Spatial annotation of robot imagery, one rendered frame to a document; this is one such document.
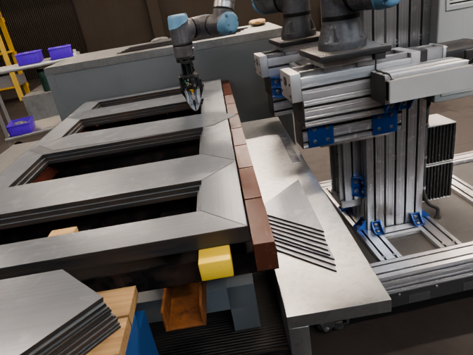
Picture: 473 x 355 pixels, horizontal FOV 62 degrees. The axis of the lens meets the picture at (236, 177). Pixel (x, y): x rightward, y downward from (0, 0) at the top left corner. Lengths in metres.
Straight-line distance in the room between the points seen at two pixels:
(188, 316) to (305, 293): 0.24
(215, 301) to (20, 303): 0.39
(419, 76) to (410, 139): 0.48
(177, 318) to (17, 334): 0.30
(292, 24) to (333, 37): 0.49
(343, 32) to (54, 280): 1.02
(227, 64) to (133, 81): 0.52
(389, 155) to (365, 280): 0.92
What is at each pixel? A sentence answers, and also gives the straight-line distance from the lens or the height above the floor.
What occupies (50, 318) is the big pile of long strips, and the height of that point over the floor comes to 0.85.
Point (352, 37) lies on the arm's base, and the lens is 1.32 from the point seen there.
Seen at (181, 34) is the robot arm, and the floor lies 1.14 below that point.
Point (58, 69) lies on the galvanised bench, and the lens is 2.39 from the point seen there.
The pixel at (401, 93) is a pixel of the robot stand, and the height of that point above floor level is 0.91.
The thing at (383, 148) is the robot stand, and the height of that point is 0.60.
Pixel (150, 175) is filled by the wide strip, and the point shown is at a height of 0.85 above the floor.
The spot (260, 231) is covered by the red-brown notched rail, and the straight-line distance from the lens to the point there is 0.77.
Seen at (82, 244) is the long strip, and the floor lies 0.85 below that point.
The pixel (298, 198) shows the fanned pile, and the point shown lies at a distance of 1.09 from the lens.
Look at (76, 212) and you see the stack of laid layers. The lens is 1.04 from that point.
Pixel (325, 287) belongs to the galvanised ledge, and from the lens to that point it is 0.85.
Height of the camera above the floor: 1.24
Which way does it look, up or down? 24 degrees down
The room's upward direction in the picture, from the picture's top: 10 degrees counter-clockwise
